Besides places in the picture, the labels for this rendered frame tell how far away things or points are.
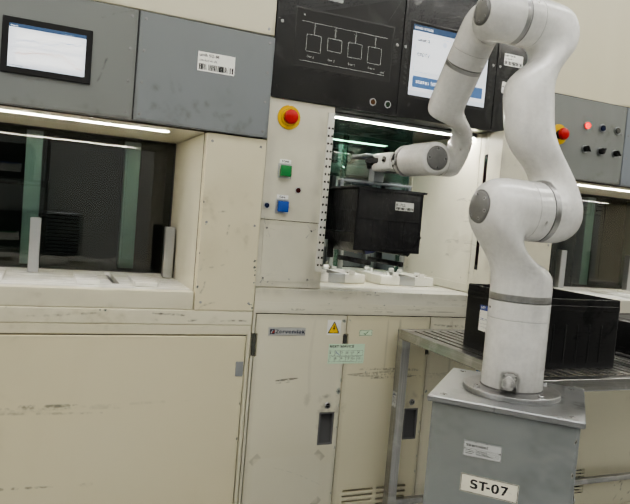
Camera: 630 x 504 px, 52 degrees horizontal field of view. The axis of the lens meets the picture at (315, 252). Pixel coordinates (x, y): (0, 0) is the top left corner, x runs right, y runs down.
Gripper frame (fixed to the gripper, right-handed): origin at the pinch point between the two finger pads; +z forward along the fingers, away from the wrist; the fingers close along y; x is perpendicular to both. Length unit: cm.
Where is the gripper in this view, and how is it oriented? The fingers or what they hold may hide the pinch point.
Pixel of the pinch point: (377, 163)
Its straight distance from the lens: 191.4
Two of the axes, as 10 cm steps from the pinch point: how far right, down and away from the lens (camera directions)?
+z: -3.9, -0.8, 9.2
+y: 9.2, 0.6, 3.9
